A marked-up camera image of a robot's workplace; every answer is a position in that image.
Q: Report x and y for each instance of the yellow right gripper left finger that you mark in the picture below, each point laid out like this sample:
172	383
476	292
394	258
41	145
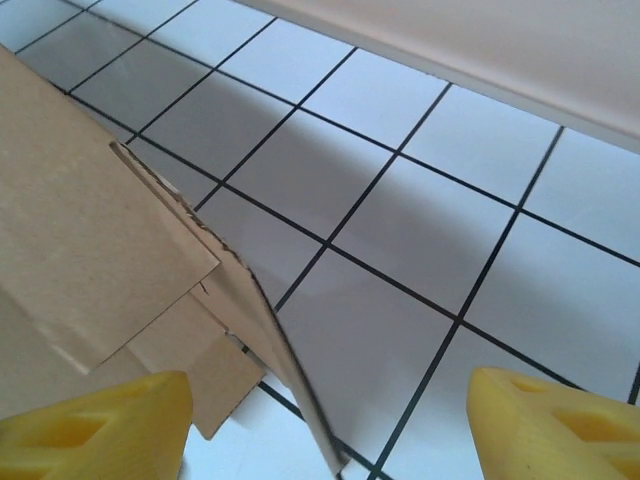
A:
100	435

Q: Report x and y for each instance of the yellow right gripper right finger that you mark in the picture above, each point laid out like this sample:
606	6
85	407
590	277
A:
555	435

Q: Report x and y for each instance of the brown cardboard box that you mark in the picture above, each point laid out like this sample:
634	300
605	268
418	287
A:
100	225

